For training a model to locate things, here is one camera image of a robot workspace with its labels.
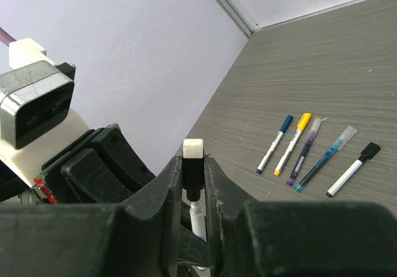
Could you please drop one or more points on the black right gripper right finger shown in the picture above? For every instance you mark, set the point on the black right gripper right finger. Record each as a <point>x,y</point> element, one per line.
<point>248,237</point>

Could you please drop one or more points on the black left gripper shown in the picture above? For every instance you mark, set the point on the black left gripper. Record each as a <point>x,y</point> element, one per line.
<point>98,167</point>

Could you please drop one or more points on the teal pen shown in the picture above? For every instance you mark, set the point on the teal pen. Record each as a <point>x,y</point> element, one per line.
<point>338,144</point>

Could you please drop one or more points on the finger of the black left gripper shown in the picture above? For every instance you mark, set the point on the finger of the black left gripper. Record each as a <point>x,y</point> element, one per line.
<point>193,251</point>

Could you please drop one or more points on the purple pen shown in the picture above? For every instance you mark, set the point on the purple pen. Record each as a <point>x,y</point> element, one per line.
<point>306,148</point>

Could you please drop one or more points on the black cap with white tip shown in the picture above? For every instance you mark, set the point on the black cap with white tip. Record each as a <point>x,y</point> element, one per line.
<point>193,176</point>

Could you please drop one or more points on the short white pen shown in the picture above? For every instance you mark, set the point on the short white pen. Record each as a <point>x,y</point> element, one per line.
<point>366,154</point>

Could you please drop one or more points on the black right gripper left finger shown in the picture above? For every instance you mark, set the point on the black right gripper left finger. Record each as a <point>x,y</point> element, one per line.
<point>138,237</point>

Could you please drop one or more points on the white pen with black end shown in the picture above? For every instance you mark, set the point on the white pen with black end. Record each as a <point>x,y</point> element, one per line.
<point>197,220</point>

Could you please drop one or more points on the white marker with blue end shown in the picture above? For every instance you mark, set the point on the white marker with blue end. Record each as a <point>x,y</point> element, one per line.
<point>269,153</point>

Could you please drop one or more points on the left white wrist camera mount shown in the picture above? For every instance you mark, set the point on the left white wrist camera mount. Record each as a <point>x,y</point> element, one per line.
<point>37,121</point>

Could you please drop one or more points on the white marker with yellow end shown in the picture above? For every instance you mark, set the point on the white marker with yellow end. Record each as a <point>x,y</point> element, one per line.
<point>304,120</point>

